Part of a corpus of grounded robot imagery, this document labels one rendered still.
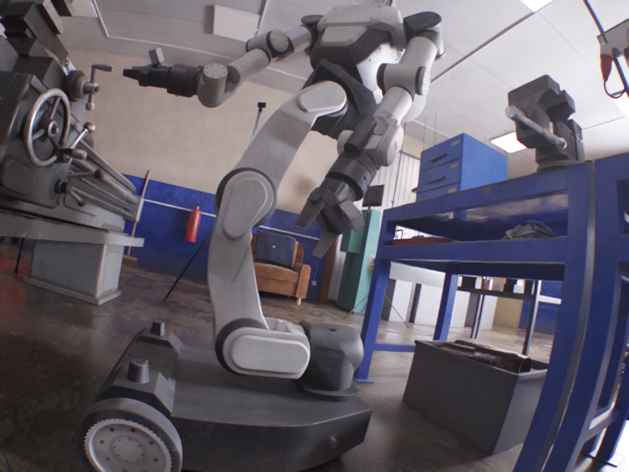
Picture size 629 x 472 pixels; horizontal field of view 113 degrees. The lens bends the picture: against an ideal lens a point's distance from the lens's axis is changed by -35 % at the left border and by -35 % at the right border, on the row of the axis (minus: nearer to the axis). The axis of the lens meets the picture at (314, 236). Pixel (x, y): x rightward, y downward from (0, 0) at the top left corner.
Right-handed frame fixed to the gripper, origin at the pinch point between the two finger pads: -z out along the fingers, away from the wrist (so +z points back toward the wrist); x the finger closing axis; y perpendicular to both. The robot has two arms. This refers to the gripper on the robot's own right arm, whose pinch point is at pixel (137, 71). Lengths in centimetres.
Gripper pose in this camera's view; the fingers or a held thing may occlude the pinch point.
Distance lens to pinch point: 97.6
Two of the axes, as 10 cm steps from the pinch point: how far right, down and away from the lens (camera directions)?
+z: 9.3, 2.1, 2.9
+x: 1.1, 6.0, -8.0
